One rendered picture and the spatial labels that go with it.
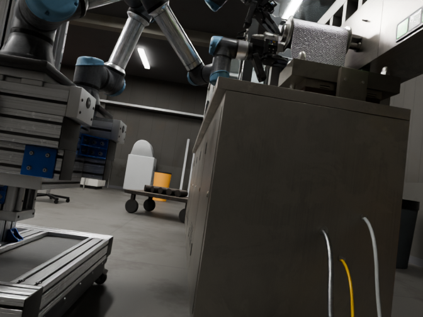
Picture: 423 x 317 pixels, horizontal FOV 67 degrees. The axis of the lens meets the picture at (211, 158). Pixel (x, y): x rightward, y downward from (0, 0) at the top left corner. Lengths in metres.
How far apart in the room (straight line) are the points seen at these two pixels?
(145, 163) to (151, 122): 1.57
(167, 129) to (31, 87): 8.95
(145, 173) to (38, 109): 8.05
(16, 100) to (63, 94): 0.13
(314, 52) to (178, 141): 8.56
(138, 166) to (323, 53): 7.91
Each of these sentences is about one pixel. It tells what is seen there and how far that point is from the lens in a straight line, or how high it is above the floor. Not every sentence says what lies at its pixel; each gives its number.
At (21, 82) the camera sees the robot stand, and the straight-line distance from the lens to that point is 1.05.
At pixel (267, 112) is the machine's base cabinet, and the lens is 1.05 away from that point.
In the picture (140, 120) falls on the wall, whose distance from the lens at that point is 10.03.
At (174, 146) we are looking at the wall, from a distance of 9.81.
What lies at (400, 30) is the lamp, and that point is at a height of 1.18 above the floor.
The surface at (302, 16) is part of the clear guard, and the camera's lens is 2.37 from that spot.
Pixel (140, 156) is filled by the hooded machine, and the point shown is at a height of 1.00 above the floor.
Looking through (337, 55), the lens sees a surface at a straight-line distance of 1.49.
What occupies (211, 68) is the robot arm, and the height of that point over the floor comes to 1.01.
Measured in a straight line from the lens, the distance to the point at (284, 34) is 1.48.
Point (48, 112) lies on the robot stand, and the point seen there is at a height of 0.69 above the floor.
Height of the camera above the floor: 0.56
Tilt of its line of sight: 4 degrees up
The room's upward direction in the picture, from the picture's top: 8 degrees clockwise
